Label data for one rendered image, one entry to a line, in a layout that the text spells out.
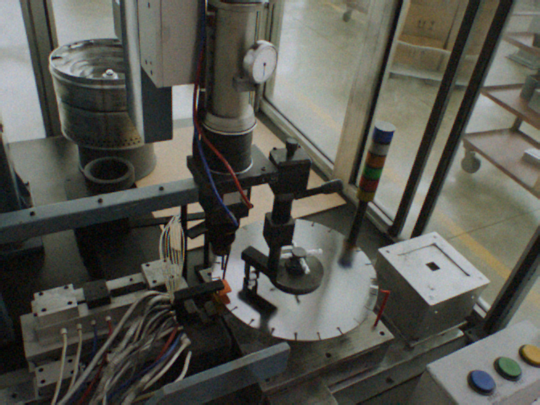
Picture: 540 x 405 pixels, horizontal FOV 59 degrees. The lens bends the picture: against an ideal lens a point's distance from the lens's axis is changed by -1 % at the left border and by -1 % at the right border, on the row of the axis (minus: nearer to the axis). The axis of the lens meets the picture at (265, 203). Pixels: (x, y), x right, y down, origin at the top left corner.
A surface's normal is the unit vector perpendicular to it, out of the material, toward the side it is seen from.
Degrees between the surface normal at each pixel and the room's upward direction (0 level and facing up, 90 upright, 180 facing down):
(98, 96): 90
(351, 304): 0
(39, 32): 90
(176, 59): 90
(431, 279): 0
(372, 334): 0
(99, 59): 90
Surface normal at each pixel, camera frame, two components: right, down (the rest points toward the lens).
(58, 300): 0.11, -0.79
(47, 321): 0.45, 0.58
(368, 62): -0.89, 0.20
